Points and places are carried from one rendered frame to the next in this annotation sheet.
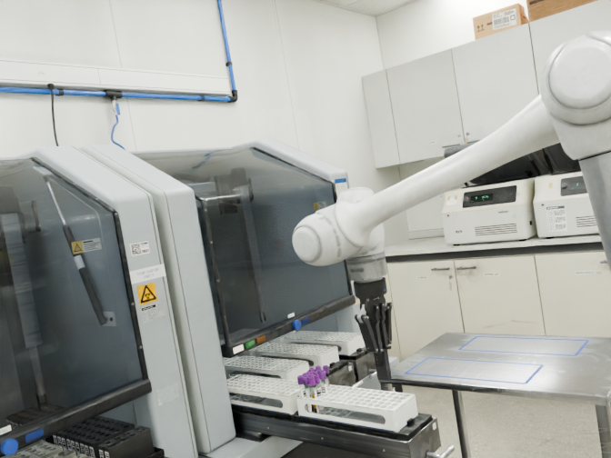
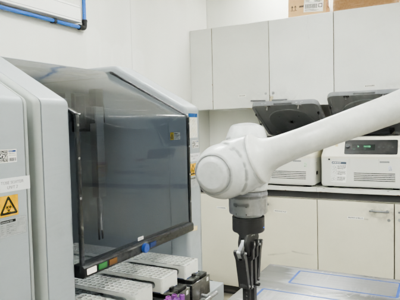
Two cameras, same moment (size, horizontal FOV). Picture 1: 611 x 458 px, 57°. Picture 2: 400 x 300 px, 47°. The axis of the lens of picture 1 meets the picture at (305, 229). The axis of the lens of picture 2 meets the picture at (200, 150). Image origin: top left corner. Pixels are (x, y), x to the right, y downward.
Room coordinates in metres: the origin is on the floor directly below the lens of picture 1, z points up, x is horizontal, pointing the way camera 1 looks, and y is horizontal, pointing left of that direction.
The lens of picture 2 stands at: (0.29, 0.20, 1.36)
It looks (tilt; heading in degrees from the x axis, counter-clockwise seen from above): 3 degrees down; 348
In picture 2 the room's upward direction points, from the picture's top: 1 degrees counter-clockwise
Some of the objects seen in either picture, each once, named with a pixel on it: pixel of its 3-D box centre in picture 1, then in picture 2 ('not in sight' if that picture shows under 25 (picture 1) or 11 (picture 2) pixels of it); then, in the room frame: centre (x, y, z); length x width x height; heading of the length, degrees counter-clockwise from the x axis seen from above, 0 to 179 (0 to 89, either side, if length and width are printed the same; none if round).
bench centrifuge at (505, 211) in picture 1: (496, 188); (290, 141); (3.71, -1.29, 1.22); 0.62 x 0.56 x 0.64; 138
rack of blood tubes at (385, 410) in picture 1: (355, 407); not in sight; (1.35, -0.05, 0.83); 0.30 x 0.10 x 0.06; 50
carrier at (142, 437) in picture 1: (129, 450); not in sight; (1.28, 0.49, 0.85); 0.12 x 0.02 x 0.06; 140
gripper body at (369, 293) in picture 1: (372, 298); (248, 234); (1.29, -0.13, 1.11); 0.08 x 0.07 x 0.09; 140
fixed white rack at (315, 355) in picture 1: (295, 357); (134, 277); (1.88, 0.10, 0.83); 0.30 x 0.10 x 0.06; 50
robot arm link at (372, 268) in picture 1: (366, 267); (247, 203); (1.29, -0.13, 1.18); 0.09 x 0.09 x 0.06
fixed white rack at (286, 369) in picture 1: (265, 373); (106, 291); (1.77, 0.20, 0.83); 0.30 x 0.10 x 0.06; 50
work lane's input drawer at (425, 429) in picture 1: (315, 422); not in sight; (1.44, 0.05, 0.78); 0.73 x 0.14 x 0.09; 50
